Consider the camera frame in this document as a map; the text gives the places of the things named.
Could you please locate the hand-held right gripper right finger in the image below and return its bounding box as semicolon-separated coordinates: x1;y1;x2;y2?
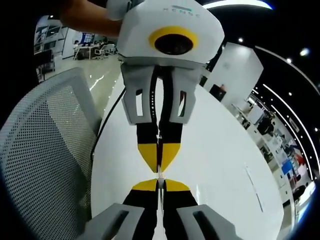
163;178;244;240

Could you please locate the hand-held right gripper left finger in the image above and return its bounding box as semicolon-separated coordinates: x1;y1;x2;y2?
84;178;160;240

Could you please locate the black office chair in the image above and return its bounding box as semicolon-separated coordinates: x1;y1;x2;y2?
209;83;228;103

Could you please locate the white mesh office chair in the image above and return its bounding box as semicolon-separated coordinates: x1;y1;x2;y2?
0;66;104;240

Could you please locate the dark cabinet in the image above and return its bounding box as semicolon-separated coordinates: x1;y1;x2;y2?
33;48;55;81

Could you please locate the black cable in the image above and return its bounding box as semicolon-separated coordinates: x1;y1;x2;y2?
89;87;126;161

